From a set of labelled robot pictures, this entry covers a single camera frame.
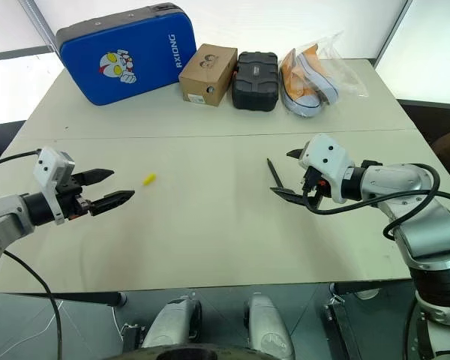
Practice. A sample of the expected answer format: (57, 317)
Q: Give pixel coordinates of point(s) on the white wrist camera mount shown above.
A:
(47, 165)
(328, 157)

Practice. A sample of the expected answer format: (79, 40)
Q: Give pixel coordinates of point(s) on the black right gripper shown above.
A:
(315, 187)

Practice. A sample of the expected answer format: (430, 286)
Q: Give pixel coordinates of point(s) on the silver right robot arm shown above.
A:
(423, 225)

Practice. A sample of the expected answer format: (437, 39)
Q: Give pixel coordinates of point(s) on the brown cardboard box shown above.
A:
(206, 75)

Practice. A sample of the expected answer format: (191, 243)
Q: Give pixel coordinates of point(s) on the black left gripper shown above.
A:
(72, 204)

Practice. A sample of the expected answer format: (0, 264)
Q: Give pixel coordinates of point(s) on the black table frame bar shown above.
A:
(78, 298)

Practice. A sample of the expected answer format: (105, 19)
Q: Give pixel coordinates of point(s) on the silver right robot leg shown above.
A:
(266, 326)

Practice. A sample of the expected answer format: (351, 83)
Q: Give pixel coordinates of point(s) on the black hard plastic case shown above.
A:
(255, 80)

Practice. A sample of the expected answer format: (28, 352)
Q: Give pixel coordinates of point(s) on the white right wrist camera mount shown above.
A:
(328, 157)

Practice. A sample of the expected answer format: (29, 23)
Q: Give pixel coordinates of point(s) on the silver robot leg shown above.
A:
(266, 326)
(176, 322)

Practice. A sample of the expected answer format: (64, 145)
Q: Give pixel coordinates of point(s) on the bagged orange white shoes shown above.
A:
(341, 71)

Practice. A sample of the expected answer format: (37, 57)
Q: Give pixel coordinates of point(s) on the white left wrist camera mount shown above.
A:
(47, 165)

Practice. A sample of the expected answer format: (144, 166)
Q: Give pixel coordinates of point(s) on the blue cartoon print case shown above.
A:
(135, 48)

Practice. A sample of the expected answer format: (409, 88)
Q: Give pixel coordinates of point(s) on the orange and white sneaker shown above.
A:
(315, 99)
(298, 71)

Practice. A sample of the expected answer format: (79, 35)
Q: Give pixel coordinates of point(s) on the small yellow object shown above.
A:
(149, 179)

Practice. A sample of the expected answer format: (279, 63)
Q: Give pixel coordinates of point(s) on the silver left robot leg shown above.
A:
(176, 322)

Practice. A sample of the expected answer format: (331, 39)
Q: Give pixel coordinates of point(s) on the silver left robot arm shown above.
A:
(0, 217)

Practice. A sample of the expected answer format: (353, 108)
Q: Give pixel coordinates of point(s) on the aluminium profile post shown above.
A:
(41, 26)

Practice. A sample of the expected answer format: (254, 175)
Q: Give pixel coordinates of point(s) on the black pen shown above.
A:
(275, 173)

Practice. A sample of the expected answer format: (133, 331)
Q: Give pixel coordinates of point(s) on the dark rounded robot torso rim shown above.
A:
(195, 354)

